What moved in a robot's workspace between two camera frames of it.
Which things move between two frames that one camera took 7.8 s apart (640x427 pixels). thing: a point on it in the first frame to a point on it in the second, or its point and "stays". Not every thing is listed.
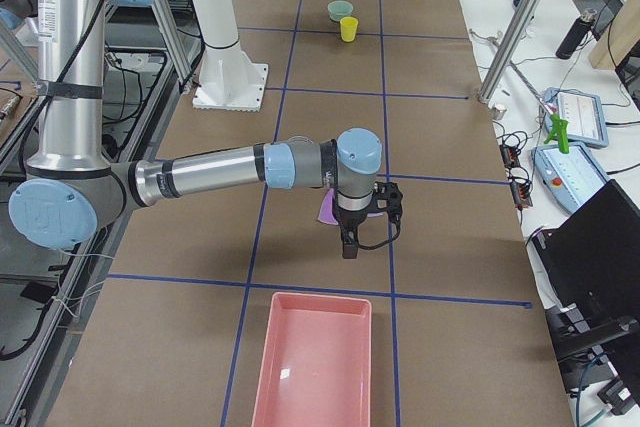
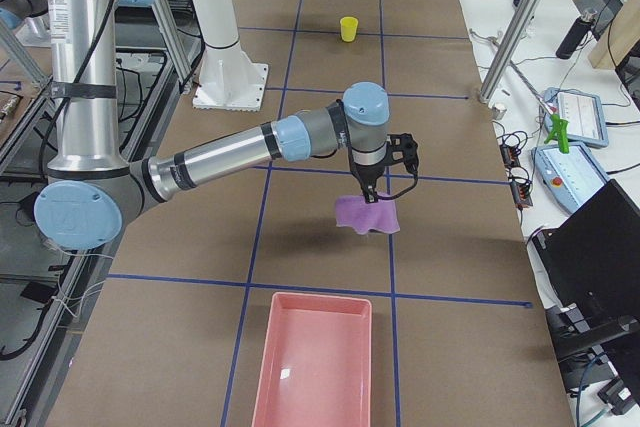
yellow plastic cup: (348, 26) stays
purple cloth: (328, 212) to (353, 212)
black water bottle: (576, 34) stays
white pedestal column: (227, 81) stays
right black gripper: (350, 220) to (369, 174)
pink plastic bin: (317, 363) stays
